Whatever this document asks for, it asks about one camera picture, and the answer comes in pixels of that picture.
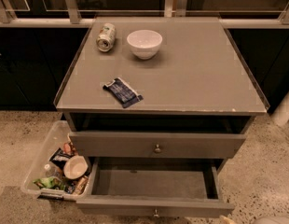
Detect grey drawer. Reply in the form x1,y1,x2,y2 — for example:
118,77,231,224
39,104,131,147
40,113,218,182
76,158,234,218
69,132,246,159

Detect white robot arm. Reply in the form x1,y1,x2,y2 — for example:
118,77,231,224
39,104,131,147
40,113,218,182
220,215,289,224

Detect grey top drawer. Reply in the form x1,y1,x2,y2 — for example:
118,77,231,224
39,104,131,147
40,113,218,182
69,132,246,159

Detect grey drawer cabinet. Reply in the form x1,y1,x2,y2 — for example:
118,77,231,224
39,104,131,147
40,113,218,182
53,16,271,173

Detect brown snack package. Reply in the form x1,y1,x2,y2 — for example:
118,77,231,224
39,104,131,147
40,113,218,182
74,175,89,195

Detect white bowl in bin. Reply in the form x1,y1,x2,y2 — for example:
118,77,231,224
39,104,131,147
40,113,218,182
63,156,88,179

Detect blue snack packet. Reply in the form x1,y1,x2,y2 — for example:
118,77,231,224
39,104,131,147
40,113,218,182
103,77,144,108

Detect clear plastic storage bin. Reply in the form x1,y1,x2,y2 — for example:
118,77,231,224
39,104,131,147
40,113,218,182
21,120,89,202

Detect red snack packet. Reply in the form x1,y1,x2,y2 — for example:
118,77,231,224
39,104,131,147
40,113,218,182
63,142,77,156

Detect green snack bag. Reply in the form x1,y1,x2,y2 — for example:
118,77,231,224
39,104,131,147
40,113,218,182
33,176,65,190

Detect black snack packet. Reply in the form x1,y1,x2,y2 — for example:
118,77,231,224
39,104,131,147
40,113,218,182
49,148,71,165

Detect clear plastic water bottle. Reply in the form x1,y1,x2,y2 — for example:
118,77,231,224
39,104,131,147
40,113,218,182
44,163,62,179

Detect white ceramic bowl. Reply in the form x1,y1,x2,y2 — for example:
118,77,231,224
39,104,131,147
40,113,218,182
127,30,163,60

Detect green white soda can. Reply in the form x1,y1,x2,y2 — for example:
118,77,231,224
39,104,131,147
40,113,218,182
96,23,117,52

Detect metal window railing frame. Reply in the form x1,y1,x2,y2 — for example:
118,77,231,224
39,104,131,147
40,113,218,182
0,0,289,29

